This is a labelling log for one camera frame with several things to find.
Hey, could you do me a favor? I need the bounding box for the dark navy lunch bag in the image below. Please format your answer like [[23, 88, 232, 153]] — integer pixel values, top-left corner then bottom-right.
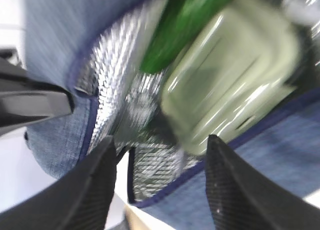
[[25, 0, 320, 230]]

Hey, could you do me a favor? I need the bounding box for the green-lidded glass food container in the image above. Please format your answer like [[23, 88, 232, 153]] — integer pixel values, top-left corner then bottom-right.
[[161, 5, 301, 156]]

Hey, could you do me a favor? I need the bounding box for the green cucumber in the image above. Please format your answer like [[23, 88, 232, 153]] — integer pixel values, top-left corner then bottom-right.
[[140, 0, 232, 74]]

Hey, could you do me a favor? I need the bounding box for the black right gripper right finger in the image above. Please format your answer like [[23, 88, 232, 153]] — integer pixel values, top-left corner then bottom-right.
[[205, 135, 320, 230]]

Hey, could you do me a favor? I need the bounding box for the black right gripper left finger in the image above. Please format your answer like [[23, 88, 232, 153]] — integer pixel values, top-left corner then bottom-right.
[[0, 137, 117, 230]]

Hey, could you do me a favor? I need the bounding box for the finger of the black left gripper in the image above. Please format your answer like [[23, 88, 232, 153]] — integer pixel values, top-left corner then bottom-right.
[[0, 59, 75, 135]]

